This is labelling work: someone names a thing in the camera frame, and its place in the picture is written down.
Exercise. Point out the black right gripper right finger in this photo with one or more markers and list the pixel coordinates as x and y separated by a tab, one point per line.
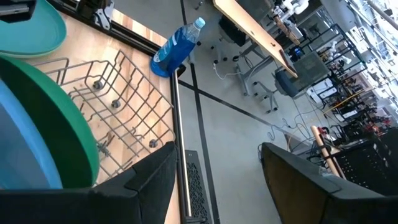
311	202

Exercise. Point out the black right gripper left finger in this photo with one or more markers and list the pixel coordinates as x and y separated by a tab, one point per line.
93	205

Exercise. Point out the teal plate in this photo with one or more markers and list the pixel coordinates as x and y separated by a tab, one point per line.
31	28

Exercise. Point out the dark green plate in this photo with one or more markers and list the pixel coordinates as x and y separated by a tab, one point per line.
71	133

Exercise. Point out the blue plate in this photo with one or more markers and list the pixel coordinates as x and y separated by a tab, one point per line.
25	149

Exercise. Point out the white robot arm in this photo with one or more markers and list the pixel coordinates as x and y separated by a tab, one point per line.
295	4

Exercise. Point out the beige cardboard tube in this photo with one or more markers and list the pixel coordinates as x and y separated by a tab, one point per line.
326	152

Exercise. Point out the black perforated equipment cabinet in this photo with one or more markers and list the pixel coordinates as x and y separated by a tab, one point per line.
367	168

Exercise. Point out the grey mesh office chair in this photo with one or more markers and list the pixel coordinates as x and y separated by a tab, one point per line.
311	70

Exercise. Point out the blue dish soap bottle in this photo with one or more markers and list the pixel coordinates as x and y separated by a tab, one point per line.
174	49

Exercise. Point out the wooden top grey-legged desk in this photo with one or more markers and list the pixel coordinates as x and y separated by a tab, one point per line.
255	31

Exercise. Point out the black office chair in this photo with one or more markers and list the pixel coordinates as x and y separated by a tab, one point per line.
231	31

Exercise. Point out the white metal mounting bracket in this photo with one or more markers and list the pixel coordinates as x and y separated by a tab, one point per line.
104	18

